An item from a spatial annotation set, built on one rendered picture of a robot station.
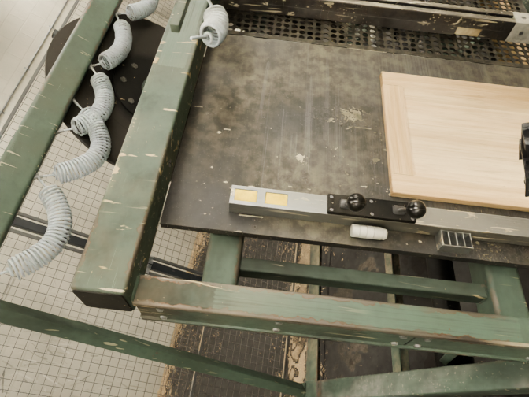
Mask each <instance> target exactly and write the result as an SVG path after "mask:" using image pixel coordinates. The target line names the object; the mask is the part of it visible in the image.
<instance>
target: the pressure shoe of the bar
mask: <svg viewBox="0 0 529 397"><path fill-rule="evenodd" d="M481 31H482V29H475V28H462V27H457V30H456V31H455V32H454V34H456V35H469V36H476V37H478V35H479V33H480V32H481Z"/></svg>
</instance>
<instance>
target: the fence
mask: <svg viewBox="0 0 529 397"><path fill-rule="evenodd" d="M235 189H239V190H247V191H257V202H246V201H239V200H234V198H235ZM266 193H274V194H281V195H287V206H281V205H273V204H266V203H265V196H266ZM229 212H234V213H248V214H254V215H261V216H269V217H281V218H289V219H296V220H303V221H316V222H324V223H331V224H344V225H351V224H361V225H368V226H376V227H382V228H385V229H386V230H393V231H399V232H413V233H420V234H427V235H434V236H435V235H436V234H437V233H438V232H439V231H440V230H445V231H452V232H466V233H471V238H472V239H475V240H482V241H489V242H496V243H510V244H516V245H524V246H529V219H527V218H519V217H506V216H499V215H493V214H485V213H472V212H465V211H458V210H444V209H438V208H431V207H427V211H426V213H425V215H424V216H423V217H421V218H419V219H416V223H415V224H410V223H403V222H396V221H383V220H376V219H369V218H362V217H348V216H342V215H334V214H328V213H327V195H314V194H307V193H300V192H292V191H280V190H272V189H265V188H258V187H245V186H238V185H232V186H231V195H230V200H229Z"/></svg>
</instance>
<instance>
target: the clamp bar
mask: <svg viewBox="0 0 529 397"><path fill-rule="evenodd" d="M223 7H224V8H225V9H236V10H243V11H250V12H257V13H270V14H277V15H284V16H291V17H304V18H311V19H317V20H331V21H338V22H345V23H351V24H365V25H371V26H379V27H385V28H398V29H405V30H413V31H419V32H432V33H439V34H447V35H453V34H454V32H455V31H456V30H457V27H462V28H475V29H482V31H481V32H480V33H479V35H478V37H479V38H481V39H494V40H501V41H506V42H513V43H526V44H529V13H519V12H509V11H502V10H496V9H482V8H475V7H468V6H455V5H449V4H442V3H435V2H422V1H415V0H223Z"/></svg>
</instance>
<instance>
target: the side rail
mask: <svg viewBox="0 0 529 397"><path fill-rule="evenodd" d="M132 305H133V306H137V308H138V309H139V311H140V313H141V318H142V319H143V320H150V321H163V322H170V323H177V324H185V325H198V326H205V327H212V328H225V329H233V330H240V331H247V332H261V333H268V334H275V335H282V336H296V337H303V338H310V339H323V340H330V341H338V342H345V343H359V344H366V345H372V346H380V347H393V348H401V349H408V350H415V351H428V352H435V353H443V354H456V355H463V356H471V357H477V358H491V359H498V360H506V361H513V362H526V363H529V318H523V317H510V316H502V315H496V314H482V313H475V312H468V311H460V310H448V309H440V308H433V307H426V306H413V305H405V304H398V303H391V302H377V301H371V300H363V299H350V298H343V297H335V296H329V295H315V294H308V293H301V292H294V291H281V290H273V289H266V288H253V287H246V286H238V285H231V284H218V283H211V282H204V281H196V280H183V279H176V278H169V277H162V276H148V275H140V279H139V284H138V288H137V291H136V294H135V299H134V301H132Z"/></svg>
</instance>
